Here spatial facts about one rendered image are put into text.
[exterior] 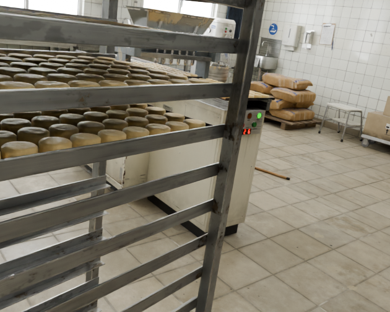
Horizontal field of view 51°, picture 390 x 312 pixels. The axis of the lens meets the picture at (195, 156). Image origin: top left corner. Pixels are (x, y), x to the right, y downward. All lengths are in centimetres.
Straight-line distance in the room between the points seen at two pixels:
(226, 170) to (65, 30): 48
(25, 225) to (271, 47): 707
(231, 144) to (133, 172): 204
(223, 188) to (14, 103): 52
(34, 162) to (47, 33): 17
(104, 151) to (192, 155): 185
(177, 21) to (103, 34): 227
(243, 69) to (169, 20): 201
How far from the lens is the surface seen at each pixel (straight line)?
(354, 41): 665
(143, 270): 87
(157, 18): 280
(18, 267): 123
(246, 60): 86
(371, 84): 646
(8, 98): 56
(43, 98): 59
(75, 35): 60
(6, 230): 63
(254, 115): 240
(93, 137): 71
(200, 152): 244
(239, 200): 260
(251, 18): 86
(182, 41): 74
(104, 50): 118
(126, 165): 285
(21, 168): 60
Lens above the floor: 126
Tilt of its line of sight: 18 degrees down
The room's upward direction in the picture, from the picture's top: 8 degrees clockwise
